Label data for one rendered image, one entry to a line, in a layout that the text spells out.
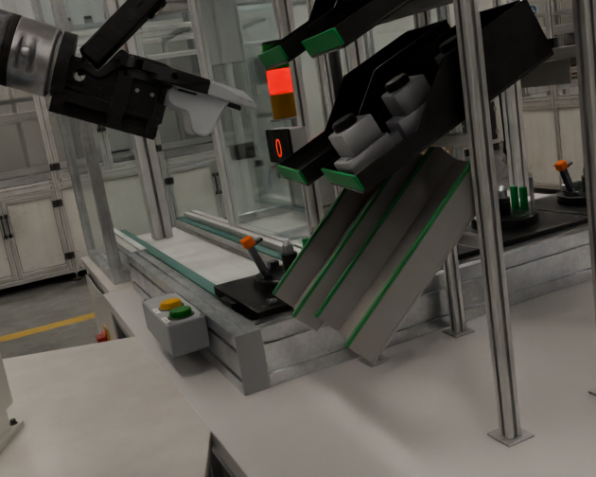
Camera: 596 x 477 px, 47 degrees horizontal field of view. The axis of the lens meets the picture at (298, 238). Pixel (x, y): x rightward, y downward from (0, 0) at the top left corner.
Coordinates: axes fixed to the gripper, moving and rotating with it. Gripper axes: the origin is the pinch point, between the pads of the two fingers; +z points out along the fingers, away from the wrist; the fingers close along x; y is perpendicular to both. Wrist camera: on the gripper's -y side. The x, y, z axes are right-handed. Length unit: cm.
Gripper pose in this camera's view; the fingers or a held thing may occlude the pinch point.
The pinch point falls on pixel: (241, 98)
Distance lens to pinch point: 81.3
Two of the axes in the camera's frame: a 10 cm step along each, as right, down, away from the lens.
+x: 2.6, 1.6, -9.5
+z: 9.3, 2.3, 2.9
